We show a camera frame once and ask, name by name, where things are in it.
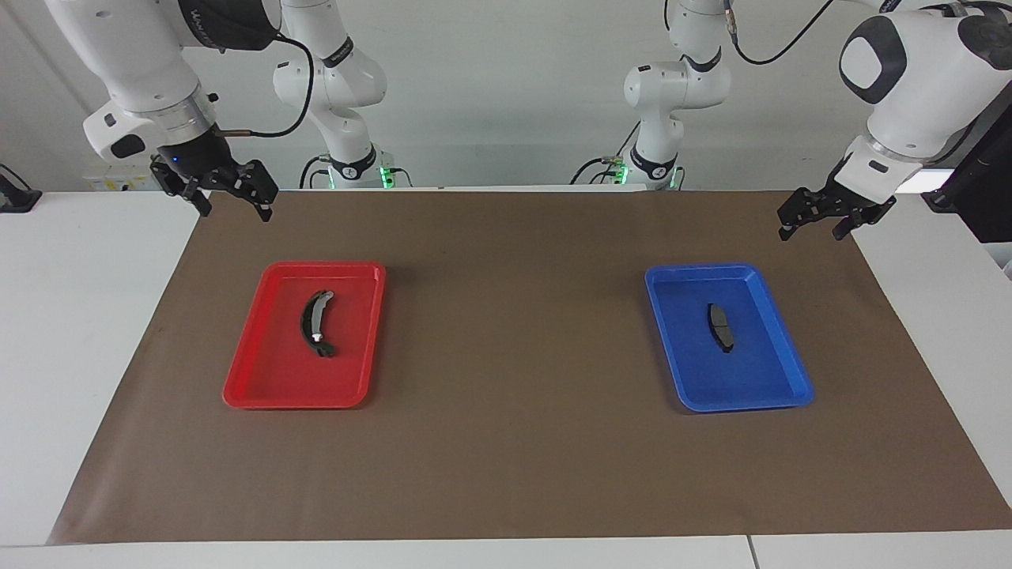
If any curved brake shoe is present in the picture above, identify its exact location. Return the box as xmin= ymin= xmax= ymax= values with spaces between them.
xmin=299 ymin=289 xmax=338 ymax=359

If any dark brake pad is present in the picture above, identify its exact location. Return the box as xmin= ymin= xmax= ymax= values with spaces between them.
xmin=706 ymin=303 xmax=736 ymax=354

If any black equipment stand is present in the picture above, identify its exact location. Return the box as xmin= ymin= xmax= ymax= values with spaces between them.
xmin=921 ymin=103 xmax=1012 ymax=244

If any blue plastic tray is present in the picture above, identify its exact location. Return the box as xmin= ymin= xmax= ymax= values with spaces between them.
xmin=644 ymin=263 xmax=815 ymax=413

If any red plastic tray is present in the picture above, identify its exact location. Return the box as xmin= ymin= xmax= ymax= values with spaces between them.
xmin=222 ymin=261 xmax=387 ymax=410

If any black clamp device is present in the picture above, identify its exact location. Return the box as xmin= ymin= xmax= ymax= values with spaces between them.
xmin=0 ymin=164 xmax=42 ymax=213

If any brown table mat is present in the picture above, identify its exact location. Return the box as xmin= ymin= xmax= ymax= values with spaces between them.
xmin=47 ymin=190 xmax=1012 ymax=546

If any black right base cable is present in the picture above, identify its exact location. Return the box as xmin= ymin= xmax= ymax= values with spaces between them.
xmin=299 ymin=154 xmax=333 ymax=190

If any black base cable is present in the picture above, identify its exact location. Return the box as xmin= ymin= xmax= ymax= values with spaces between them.
xmin=571 ymin=119 xmax=641 ymax=187
xmin=299 ymin=154 xmax=333 ymax=190

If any white wall socket box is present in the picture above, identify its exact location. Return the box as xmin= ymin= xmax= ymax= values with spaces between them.
xmin=83 ymin=158 xmax=157 ymax=192

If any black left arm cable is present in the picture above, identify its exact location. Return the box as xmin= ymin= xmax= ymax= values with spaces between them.
xmin=723 ymin=0 xmax=837 ymax=66

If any black left base cable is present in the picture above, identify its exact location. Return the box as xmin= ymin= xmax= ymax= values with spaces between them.
xmin=571 ymin=119 xmax=641 ymax=187

